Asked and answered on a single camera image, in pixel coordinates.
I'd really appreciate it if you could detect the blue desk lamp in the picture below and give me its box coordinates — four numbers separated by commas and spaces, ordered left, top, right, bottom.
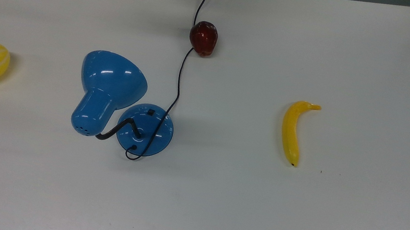
67, 48, 183, 161

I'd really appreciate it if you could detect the dark red apple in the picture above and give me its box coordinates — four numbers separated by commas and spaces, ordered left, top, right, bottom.
187, 20, 220, 58

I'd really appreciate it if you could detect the yellow banana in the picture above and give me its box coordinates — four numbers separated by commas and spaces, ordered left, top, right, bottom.
277, 99, 322, 170

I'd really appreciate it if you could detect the black lamp power cord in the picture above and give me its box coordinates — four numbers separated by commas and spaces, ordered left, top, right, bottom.
124, 0, 218, 169

